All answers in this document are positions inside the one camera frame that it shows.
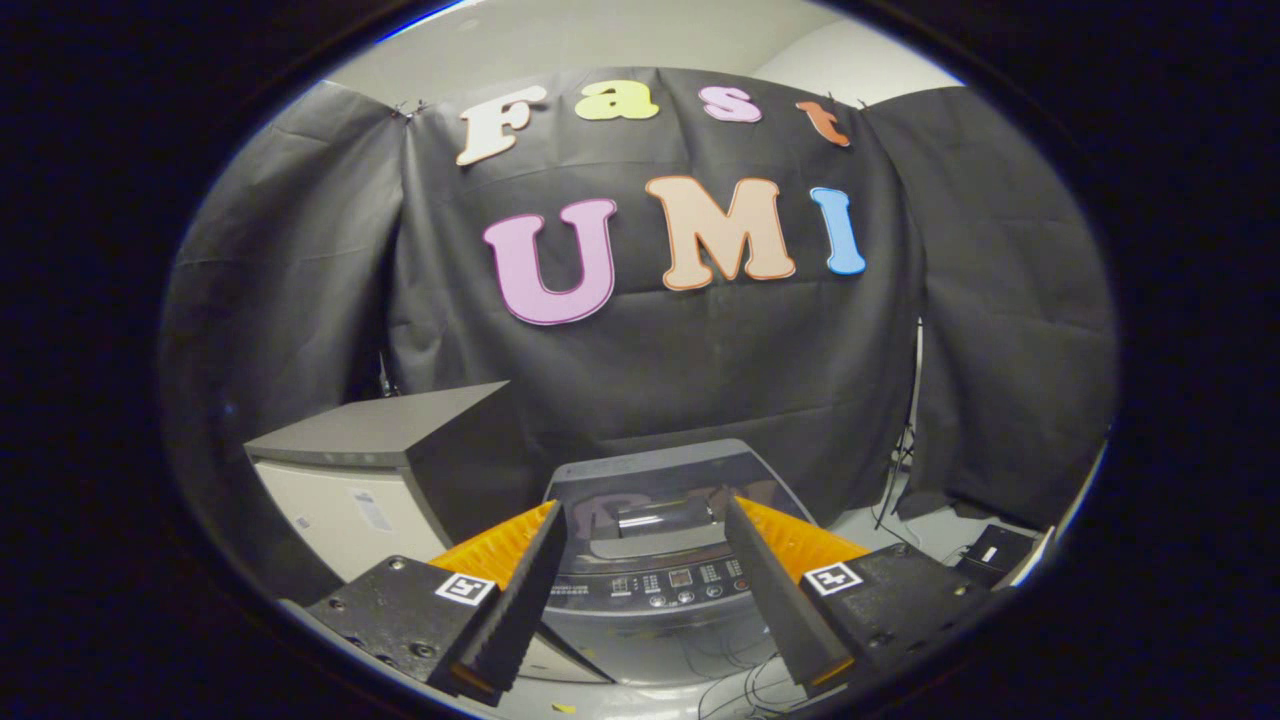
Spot black box on floor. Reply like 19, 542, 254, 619
955, 523, 1043, 588

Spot floor cables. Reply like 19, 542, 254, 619
688, 640, 813, 720

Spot grey washing machine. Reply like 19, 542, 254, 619
540, 438, 833, 691

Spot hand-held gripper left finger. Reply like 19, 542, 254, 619
305, 500, 568, 707

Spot hanging cables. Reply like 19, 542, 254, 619
874, 320, 927, 533

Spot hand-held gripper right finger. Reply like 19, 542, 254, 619
724, 495, 1003, 697

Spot grey cabinet with white door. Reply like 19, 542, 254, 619
243, 380, 617, 687

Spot black backdrop cloth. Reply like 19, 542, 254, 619
160, 65, 1117, 533

